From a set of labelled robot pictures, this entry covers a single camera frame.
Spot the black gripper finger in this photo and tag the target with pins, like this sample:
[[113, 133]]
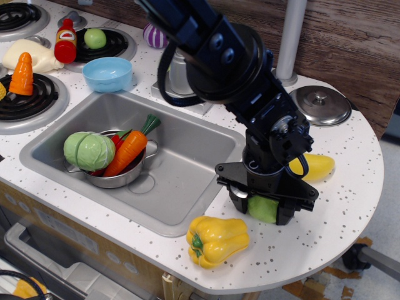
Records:
[[239, 197], [285, 211]]

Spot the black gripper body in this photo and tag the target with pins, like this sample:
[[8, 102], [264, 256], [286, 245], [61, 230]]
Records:
[[277, 186]]

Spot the light green toy broccoli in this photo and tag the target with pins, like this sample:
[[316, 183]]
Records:
[[263, 209]]

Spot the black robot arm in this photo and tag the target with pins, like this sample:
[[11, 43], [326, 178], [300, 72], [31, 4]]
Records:
[[228, 64]]

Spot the light blue plastic bowl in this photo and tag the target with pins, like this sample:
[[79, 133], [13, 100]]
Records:
[[108, 74]]

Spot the yellow toy banana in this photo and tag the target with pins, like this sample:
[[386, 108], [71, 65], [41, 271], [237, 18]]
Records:
[[319, 167]]

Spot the yellow toy bell pepper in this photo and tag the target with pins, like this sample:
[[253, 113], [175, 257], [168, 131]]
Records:
[[212, 240]]

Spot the silver sink basin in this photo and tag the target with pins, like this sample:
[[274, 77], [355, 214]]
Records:
[[178, 181]]

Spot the steel pot lid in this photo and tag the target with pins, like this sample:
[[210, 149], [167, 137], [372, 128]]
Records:
[[322, 106]]

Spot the grey vertical pole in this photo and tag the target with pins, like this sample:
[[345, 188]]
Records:
[[291, 33]]

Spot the small steel pot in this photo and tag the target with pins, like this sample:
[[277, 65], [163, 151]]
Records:
[[128, 175]]

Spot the orange toy carrot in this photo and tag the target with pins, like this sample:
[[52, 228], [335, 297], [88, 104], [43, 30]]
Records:
[[131, 147]]

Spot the silver toy faucet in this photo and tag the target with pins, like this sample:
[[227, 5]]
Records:
[[177, 86]]

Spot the red toy pepper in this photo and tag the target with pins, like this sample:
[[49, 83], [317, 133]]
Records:
[[117, 137]]

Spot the green toy cabbage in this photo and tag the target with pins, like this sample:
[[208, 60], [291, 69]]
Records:
[[89, 151]]

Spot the purple striped toy onion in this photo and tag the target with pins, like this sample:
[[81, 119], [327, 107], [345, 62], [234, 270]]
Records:
[[154, 37]]

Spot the back right stove burner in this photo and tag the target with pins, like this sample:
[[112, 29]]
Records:
[[118, 44]]

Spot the green toy apple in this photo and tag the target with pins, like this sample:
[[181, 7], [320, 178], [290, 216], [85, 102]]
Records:
[[95, 38]]

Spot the red toy ketchup bottle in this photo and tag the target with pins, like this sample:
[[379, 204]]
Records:
[[65, 49]]

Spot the orange toy below counter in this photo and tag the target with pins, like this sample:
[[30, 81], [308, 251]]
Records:
[[25, 290]]

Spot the grey stove knob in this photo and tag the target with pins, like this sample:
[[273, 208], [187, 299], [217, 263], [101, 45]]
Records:
[[79, 22]]

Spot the cream toy chicken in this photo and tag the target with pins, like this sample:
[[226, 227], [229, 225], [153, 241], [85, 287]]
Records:
[[43, 59]]

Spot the orange toy cone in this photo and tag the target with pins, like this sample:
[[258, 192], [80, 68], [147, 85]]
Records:
[[22, 79]]

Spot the yellow toy corn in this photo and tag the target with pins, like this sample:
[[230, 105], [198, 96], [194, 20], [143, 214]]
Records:
[[3, 91]]

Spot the back left stove burner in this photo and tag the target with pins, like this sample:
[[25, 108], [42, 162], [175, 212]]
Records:
[[20, 20]]

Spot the grey oven door handle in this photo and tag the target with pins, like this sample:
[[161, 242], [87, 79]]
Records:
[[70, 280]]

